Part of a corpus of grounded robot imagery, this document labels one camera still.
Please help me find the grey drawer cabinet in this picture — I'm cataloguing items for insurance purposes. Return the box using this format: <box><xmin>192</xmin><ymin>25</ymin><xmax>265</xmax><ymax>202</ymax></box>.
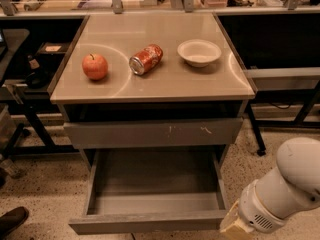
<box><xmin>51</xmin><ymin>12</ymin><xmax>255</xmax><ymax>164</ymax></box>

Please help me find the grey drawer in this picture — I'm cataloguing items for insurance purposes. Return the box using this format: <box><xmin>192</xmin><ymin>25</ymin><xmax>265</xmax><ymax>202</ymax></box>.
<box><xmin>69</xmin><ymin>148</ymin><xmax>229</xmax><ymax>235</ymax></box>
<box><xmin>64</xmin><ymin>118</ymin><xmax>243</xmax><ymax>149</ymax></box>

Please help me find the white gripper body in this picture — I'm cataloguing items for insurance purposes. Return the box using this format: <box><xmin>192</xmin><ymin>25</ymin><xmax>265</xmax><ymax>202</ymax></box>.
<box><xmin>238</xmin><ymin>180</ymin><xmax>286</xmax><ymax>233</ymax></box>

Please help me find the crushed orange soda can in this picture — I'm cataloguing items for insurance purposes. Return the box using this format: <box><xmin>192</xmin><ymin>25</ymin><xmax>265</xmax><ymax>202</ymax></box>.
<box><xmin>129</xmin><ymin>44</ymin><xmax>163</xmax><ymax>76</ymax></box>

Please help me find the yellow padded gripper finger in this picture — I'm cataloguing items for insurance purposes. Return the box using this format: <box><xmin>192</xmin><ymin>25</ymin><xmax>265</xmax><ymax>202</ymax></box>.
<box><xmin>219</xmin><ymin>201</ymin><xmax>253</xmax><ymax>240</ymax></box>

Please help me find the black desk left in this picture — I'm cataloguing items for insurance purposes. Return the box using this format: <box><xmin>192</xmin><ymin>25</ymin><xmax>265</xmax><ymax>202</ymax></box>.
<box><xmin>1</xmin><ymin>29</ymin><xmax>78</xmax><ymax>160</ymax></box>

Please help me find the grey top drawer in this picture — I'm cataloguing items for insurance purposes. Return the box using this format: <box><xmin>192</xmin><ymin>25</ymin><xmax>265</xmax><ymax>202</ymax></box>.
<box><xmin>64</xmin><ymin>118</ymin><xmax>243</xmax><ymax>149</ymax></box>

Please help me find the white paper bowl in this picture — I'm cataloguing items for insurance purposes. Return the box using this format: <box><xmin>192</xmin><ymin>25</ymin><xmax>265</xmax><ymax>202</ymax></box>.
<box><xmin>177</xmin><ymin>39</ymin><xmax>222</xmax><ymax>68</ymax></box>

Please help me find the red apple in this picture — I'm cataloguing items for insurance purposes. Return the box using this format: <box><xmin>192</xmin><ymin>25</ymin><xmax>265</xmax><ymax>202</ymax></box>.
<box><xmin>82</xmin><ymin>54</ymin><xmax>108</xmax><ymax>81</ymax></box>

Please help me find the dark shoe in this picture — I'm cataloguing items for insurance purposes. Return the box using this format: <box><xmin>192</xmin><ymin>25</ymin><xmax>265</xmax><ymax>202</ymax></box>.
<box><xmin>0</xmin><ymin>206</ymin><xmax>29</xmax><ymax>240</ymax></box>

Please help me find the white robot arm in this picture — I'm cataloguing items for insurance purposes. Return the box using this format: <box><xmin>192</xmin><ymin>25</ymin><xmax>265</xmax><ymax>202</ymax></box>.
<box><xmin>220</xmin><ymin>137</ymin><xmax>320</xmax><ymax>240</ymax></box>

